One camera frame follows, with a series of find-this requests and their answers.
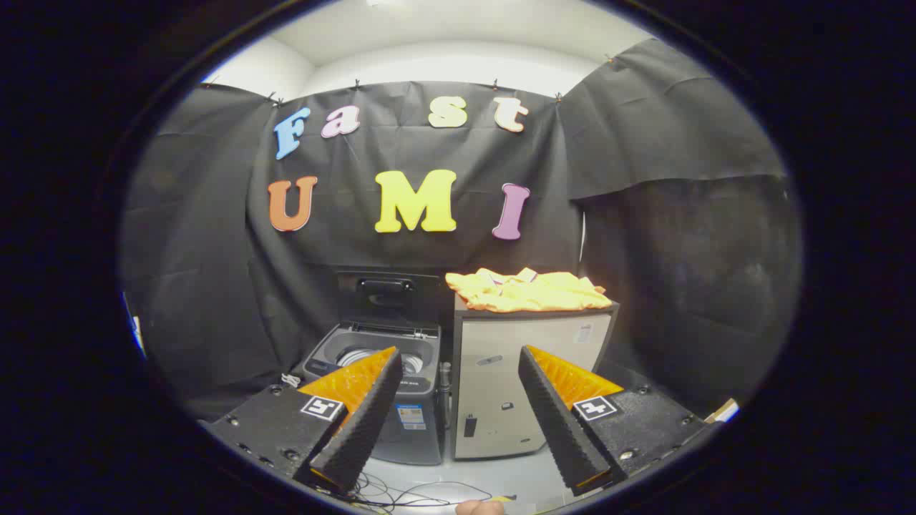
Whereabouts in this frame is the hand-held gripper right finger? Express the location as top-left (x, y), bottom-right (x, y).
top-left (517, 345), bottom-right (720, 498)

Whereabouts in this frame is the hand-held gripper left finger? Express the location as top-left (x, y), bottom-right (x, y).
top-left (204, 346), bottom-right (405, 496)

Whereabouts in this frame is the dark grey washing machine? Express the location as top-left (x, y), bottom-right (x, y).
top-left (302, 322), bottom-right (448, 466)

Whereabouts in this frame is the orange polo shirt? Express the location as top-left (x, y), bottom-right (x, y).
top-left (445, 268), bottom-right (615, 313)

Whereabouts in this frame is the beige cabinet with dark top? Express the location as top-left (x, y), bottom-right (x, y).
top-left (451, 293), bottom-right (620, 461)

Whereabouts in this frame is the black backdrop cloth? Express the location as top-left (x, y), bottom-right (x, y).
top-left (118, 39), bottom-right (804, 423)

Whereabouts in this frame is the white and blue equipment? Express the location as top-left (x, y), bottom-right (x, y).
top-left (122, 290), bottom-right (148, 358)

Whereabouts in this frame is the thin black floor cable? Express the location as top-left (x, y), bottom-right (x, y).
top-left (315, 471), bottom-right (496, 513)

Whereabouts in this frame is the grey drain hose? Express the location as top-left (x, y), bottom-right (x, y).
top-left (439, 361), bottom-right (453, 430)

